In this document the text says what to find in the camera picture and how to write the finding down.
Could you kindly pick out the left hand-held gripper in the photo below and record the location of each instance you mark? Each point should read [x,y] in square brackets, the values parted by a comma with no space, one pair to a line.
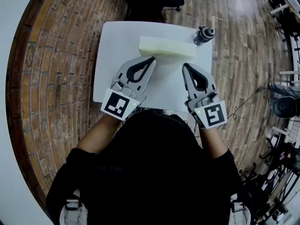
[116,104]

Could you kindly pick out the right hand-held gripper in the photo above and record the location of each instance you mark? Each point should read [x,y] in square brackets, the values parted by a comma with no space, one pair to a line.
[214,116]

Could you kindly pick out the person's right forearm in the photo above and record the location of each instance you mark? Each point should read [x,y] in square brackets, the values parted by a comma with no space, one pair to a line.
[213,142]

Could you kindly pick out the person's left forearm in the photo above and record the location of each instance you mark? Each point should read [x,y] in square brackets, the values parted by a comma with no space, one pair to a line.
[100,132]

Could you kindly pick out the white table top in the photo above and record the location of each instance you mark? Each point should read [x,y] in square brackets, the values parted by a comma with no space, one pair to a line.
[117,43]

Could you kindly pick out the black water bottle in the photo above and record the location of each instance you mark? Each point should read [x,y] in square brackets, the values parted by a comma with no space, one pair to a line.
[203,36]

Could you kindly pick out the thin wooden stick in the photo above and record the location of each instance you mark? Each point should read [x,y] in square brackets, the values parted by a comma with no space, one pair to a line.
[217,18]

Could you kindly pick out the black round stool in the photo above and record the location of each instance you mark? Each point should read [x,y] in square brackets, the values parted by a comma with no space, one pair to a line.
[284,107]

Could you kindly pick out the person's black shirt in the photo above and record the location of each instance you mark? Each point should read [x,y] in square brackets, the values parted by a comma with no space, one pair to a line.
[150,172]

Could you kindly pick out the person's right shoe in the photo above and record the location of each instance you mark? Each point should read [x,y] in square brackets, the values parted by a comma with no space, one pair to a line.
[239,211]

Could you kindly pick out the person's shoe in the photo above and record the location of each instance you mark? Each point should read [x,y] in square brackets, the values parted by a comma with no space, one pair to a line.
[73,210]
[239,211]

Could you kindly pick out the person's left shoe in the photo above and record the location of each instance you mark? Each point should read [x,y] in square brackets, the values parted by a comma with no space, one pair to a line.
[73,210]

